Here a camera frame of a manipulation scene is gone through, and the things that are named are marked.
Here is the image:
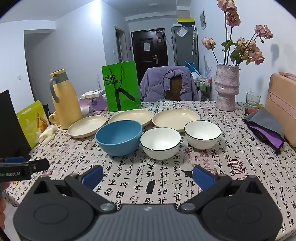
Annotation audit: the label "blue bowl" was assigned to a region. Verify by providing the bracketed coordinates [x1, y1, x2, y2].
[95, 120, 143, 156]

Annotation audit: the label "clear drinking glass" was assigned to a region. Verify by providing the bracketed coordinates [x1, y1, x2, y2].
[246, 92, 261, 109]

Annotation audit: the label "grey refrigerator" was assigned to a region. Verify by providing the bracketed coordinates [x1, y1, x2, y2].
[171, 23, 200, 67]

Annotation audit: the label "black paper bag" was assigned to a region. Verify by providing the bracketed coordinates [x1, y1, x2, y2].
[0, 90, 31, 160]

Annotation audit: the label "purple padded jacket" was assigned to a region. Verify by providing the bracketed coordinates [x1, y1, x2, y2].
[139, 65, 199, 102]

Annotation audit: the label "calligraphy print tablecloth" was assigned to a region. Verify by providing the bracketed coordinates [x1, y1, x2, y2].
[5, 100, 296, 241]

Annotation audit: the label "white glove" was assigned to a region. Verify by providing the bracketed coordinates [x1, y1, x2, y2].
[37, 125, 58, 144]

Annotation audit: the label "flat white box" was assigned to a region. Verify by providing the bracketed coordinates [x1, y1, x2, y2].
[80, 89, 105, 99]

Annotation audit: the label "yellow-green printed bag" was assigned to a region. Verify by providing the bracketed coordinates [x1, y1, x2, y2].
[16, 100, 50, 149]

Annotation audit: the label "blue plastic bag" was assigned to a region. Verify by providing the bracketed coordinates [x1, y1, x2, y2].
[184, 61, 199, 75]

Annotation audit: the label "dried pink flowers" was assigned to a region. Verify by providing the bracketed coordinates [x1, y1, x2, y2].
[201, 0, 274, 66]

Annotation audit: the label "cream plate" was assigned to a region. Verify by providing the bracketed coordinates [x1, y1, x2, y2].
[152, 109, 201, 133]
[68, 115, 107, 139]
[108, 109, 153, 127]

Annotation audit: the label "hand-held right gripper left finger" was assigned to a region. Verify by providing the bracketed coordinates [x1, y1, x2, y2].
[34, 165, 117, 214]

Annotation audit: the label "person's left hand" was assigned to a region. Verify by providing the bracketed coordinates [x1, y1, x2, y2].
[0, 182, 10, 210]

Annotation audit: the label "wooden chair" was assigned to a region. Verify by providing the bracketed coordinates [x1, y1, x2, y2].
[166, 76, 183, 100]

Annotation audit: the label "storage cart with bottles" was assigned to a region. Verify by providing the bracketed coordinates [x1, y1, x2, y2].
[195, 75, 213, 101]

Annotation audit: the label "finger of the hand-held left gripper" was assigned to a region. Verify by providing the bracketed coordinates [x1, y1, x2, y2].
[0, 156, 31, 163]
[0, 159, 50, 173]

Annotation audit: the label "pink ceramic vase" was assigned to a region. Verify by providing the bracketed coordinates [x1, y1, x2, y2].
[214, 64, 240, 112]

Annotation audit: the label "dark entrance door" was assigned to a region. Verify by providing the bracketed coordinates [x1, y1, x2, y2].
[131, 28, 169, 76]

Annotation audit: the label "grey and purple cloth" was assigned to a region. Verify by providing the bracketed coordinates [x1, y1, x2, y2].
[243, 107, 285, 156]

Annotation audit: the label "white folded umbrella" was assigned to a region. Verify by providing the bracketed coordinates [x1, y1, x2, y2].
[191, 25, 199, 55]

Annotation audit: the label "wall picture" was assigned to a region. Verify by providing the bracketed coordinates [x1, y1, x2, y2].
[199, 9, 207, 30]

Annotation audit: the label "green paper bag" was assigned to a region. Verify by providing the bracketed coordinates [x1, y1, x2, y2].
[101, 61, 141, 112]

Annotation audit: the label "yellow thermos jug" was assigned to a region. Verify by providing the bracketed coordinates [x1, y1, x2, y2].
[50, 69, 83, 130]

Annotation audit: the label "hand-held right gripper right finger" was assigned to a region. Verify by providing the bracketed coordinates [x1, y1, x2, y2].
[178, 165, 261, 214]

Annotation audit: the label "yellow mug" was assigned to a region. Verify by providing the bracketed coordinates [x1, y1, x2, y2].
[48, 111, 60, 126]

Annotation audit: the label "purple tissue pack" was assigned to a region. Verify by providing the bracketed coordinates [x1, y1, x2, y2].
[79, 95, 109, 114]

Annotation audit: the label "white black-rimmed bowl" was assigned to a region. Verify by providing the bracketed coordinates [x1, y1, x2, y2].
[140, 127, 181, 160]
[184, 120, 221, 149]

